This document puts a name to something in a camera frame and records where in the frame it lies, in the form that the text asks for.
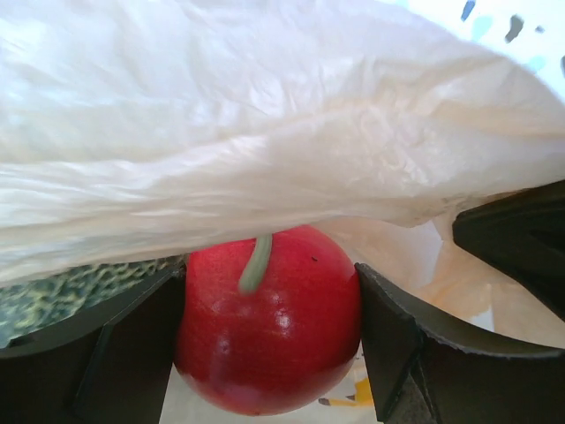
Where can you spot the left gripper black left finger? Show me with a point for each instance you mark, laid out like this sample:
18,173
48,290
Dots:
108,364

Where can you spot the red apple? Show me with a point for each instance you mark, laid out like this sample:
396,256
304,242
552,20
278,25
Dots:
281,347

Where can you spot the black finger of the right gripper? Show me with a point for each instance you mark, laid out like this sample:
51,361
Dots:
523,237

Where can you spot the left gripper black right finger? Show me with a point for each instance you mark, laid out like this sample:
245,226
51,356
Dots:
427,366

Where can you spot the green netted melon half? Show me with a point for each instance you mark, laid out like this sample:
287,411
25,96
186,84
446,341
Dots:
26,308

